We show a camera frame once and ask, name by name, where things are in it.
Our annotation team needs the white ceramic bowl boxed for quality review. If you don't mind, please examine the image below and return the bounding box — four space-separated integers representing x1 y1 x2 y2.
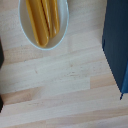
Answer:
18 0 70 52

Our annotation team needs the yellow food piece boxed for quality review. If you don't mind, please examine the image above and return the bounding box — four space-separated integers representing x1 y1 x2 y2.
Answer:
41 0 62 38
25 0 51 49

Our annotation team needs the black fabric storage box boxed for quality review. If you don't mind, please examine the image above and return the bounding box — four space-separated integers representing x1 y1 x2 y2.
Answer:
0 38 5 113

